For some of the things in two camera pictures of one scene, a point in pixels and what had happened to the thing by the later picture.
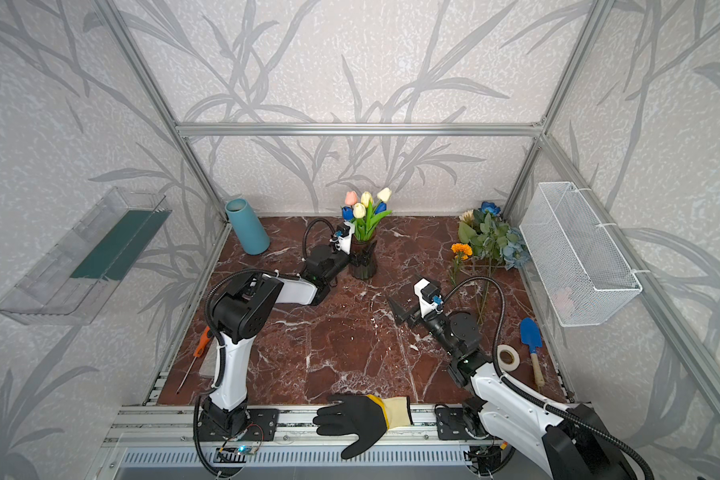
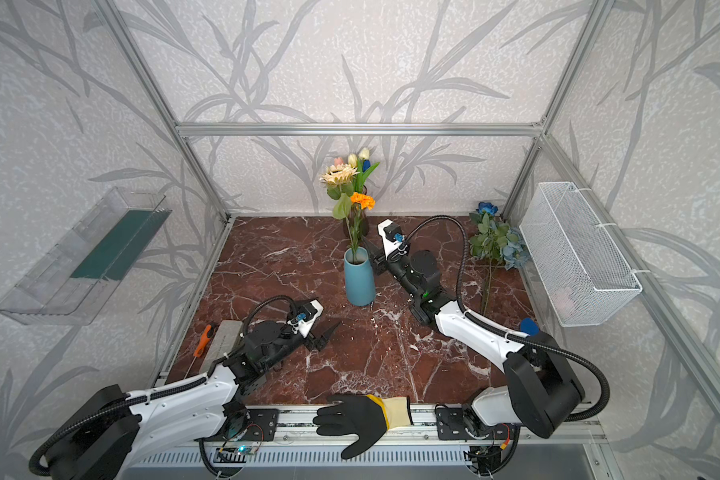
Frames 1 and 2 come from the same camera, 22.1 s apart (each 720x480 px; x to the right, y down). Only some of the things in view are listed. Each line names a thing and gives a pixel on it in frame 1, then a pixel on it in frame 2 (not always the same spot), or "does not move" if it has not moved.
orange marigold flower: x=462 y=252 -> x=360 y=200
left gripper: x=339 y=255 -> x=311 y=336
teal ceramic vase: x=252 y=234 -> x=360 y=281
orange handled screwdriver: x=198 y=352 does not move
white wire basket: x=579 y=269 does not move
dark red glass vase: x=362 y=262 -> x=358 y=221
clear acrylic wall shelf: x=68 y=283 does not move
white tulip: x=384 y=196 -> x=364 y=154
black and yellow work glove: x=364 y=416 does not move
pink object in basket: x=564 y=299 does not move
